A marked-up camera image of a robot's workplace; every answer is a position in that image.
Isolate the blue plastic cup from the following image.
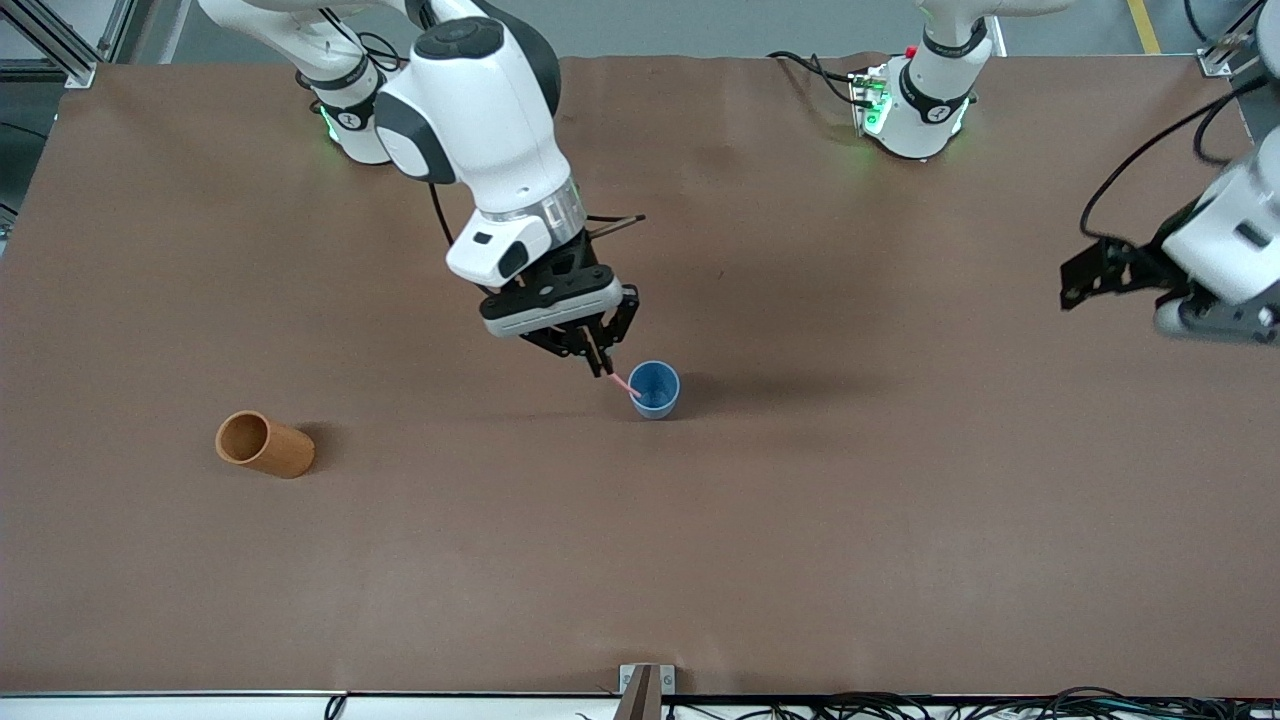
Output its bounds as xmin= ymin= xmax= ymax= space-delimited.
xmin=628 ymin=361 xmax=682 ymax=421

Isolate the brown wooden cup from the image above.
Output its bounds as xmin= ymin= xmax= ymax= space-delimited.
xmin=215 ymin=410 xmax=316 ymax=479

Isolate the brown table cover mat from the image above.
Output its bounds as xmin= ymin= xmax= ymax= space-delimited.
xmin=0 ymin=52 xmax=1280 ymax=698

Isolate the long black cable on left arm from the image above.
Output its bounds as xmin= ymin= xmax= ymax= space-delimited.
xmin=1080 ymin=75 xmax=1271 ymax=241

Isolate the short black cable loop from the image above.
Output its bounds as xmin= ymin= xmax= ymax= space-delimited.
xmin=1194 ymin=95 xmax=1246 ymax=167

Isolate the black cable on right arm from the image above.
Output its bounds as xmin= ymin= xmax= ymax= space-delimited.
xmin=428 ymin=183 xmax=456 ymax=251

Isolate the aluminium frame profile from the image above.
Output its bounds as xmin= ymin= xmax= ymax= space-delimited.
xmin=0 ymin=0 xmax=161 ymax=89
xmin=1197 ymin=0 xmax=1280 ymax=79

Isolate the black cable at right arm base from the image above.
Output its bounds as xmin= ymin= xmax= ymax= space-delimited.
xmin=355 ymin=33 xmax=411 ymax=73

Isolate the black cable at arm base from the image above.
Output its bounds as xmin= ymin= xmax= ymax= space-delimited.
xmin=355 ymin=33 xmax=411 ymax=73
xmin=768 ymin=50 xmax=861 ymax=107

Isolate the black cable at left arm base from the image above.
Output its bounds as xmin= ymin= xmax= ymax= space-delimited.
xmin=768 ymin=50 xmax=861 ymax=107

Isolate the metal bracket at table edge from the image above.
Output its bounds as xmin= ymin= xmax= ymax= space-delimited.
xmin=619 ymin=664 xmax=677 ymax=720

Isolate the black cable bundle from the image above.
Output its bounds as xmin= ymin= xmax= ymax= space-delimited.
xmin=660 ymin=687 xmax=1280 ymax=720

